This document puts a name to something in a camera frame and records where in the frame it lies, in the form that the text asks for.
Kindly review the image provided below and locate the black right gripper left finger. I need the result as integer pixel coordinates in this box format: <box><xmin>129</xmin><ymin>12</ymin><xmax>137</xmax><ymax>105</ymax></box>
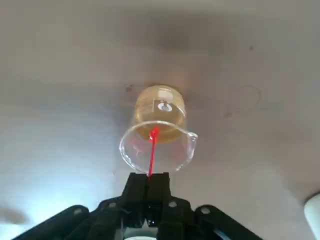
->
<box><xmin>9</xmin><ymin>172</ymin><xmax>148</xmax><ymax>240</ymax></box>

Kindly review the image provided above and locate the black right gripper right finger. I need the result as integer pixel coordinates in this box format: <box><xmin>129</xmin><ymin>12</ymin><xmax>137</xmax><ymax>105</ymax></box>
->
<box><xmin>147</xmin><ymin>172</ymin><xmax>263</xmax><ymax>240</ymax></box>

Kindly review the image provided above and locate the glass beaker with yellow solution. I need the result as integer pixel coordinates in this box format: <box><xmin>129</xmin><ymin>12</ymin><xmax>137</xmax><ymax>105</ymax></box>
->
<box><xmin>119</xmin><ymin>84</ymin><xmax>199</xmax><ymax>174</ymax></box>

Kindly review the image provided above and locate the red plastic stirrer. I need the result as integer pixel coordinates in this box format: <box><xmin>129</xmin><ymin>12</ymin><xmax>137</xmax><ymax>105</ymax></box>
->
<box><xmin>147</xmin><ymin>126</ymin><xmax>161</xmax><ymax>187</ymax></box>

